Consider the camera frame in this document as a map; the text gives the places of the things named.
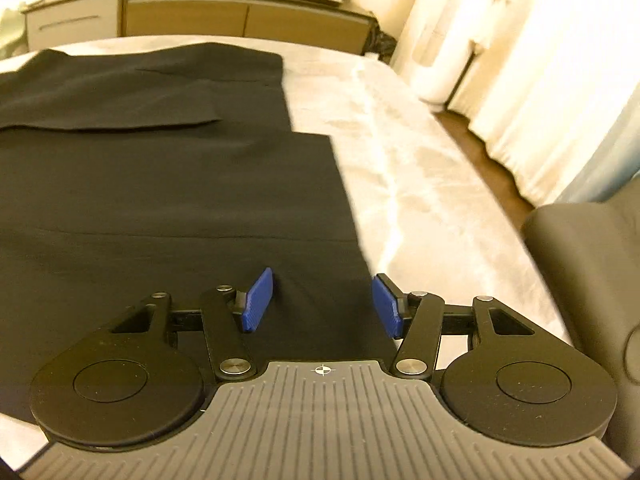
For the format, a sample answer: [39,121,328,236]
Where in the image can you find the white curtain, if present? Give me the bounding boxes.
[451,0,639,206]

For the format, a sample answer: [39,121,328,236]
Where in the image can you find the white cylindrical air purifier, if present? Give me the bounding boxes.
[390,0,508,110]

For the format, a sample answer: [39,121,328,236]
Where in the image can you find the black trousers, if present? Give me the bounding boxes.
[1,44,395,420]

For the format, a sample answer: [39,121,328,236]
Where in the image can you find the grey armchair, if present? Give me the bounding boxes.
[522,178,639,467]

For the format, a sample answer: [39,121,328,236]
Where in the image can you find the long low sideboard cabinet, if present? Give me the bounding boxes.
[23,0,376,55]

